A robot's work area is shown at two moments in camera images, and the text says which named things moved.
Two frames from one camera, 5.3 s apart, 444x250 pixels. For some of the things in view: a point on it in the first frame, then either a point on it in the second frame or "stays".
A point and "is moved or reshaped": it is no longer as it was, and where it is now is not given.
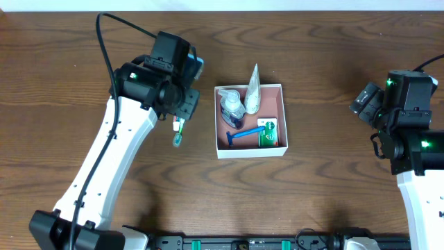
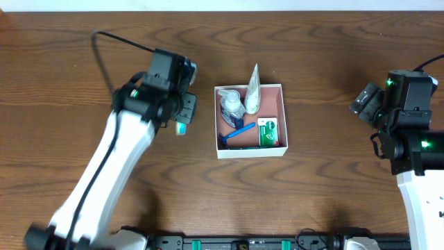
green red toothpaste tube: [176, 121] → [250, 148]
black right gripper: [366, 104] stays
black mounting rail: [308, 242] stays
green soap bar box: [268, 137] stays
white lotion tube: [252, 103] stays
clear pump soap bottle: [232, 112] stays
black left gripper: [189, 104] stays
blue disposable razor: [245, 132] → [224, 138]
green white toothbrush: [177, 137] is moved or reshaped
